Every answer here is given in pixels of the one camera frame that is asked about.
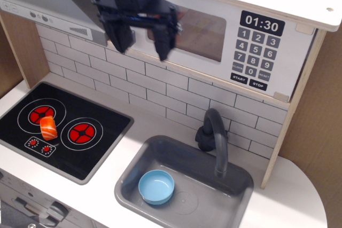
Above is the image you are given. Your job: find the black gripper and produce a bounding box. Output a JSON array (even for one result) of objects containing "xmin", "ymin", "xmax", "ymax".
[{"xmin": 92, "ymin": 0, "xmax": 182, "ymax": 61}]

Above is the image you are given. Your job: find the white toy microwave door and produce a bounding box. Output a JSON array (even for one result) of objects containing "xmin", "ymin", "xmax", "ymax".
[{"xmin": 111, "ymin": 0, "xmax": 317, "ymax": 103}]

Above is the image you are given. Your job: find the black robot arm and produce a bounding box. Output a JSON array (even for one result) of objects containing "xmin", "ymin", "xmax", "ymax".
[{"xmin": 92, "ymin": 0, "xmax": 182, "ymax": 61}]

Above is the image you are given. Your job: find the wooden microwave cabinet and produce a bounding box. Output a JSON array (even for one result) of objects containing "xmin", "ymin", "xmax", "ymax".
[{"xmin": 104, "ymin": 0, "xmax": 342, "ymax": 190}]

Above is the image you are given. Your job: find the black toy stovetop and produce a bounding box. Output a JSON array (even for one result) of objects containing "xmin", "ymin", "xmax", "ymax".
[{"xmin": 1, "ymin": 82, "xmax": 134, "ymax": 185}]

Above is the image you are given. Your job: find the dark grey faucet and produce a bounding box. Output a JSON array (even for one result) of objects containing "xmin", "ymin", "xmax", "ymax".
[{"xmin": 195, "ymin": 108, "xmax": 228, "ymax": 178}]

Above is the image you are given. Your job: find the orange salmon sushi toy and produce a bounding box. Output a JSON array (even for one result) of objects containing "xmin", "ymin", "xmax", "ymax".
[{"xmin": 40, "ymin": 116, "xmax": 58, "ymax": 140}]

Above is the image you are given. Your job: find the light blue bowl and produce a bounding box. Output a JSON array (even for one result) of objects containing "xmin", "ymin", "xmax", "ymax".
[{"xmin": 138, "ymin": 170, "xmax": 175, "ymax": 205}]

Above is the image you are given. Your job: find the grey toy sink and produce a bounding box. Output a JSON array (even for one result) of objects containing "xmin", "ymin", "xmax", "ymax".
[{"xmin": 114, "ymin": 136, "xmax": 254, "ymax": 227}]

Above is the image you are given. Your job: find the grey oven front panel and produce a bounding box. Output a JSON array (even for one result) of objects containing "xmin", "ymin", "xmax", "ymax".
[{"xmin": 1, "ymin": 170, "xmax": 105, "ymax": 227}]

